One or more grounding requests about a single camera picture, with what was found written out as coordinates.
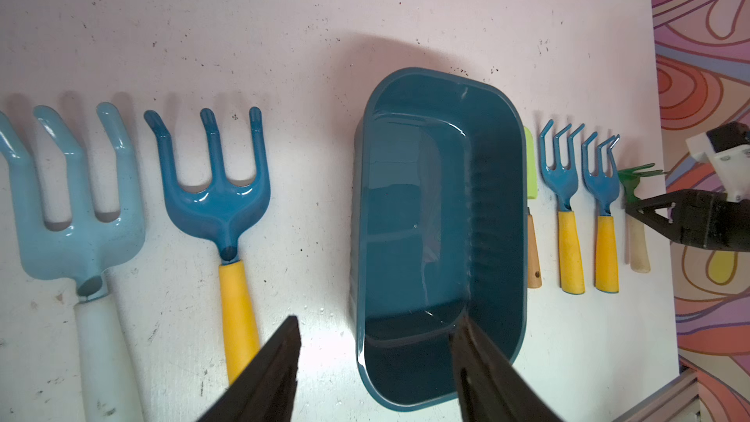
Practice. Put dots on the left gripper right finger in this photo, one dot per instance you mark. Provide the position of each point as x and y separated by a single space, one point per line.
488 387

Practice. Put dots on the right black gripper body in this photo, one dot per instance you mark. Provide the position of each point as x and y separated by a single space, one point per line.
700 219

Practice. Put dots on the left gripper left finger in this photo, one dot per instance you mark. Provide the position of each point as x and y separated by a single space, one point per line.
266 389

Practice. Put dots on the dark green rake wooden handle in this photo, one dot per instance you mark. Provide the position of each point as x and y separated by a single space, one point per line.
638 251

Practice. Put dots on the blue rake yellow handle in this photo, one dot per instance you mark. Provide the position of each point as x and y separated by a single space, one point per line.
604 186
563 181
221 213

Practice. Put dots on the lime rake wooden handle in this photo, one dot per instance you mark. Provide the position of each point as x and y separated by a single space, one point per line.
534 279

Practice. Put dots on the light blue rake pale handle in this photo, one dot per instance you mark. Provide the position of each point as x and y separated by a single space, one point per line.
83 251

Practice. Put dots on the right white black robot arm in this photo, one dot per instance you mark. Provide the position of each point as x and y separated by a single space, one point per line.
726 148

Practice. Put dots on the teal plastic storage box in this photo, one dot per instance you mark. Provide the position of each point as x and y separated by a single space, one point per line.
439 231

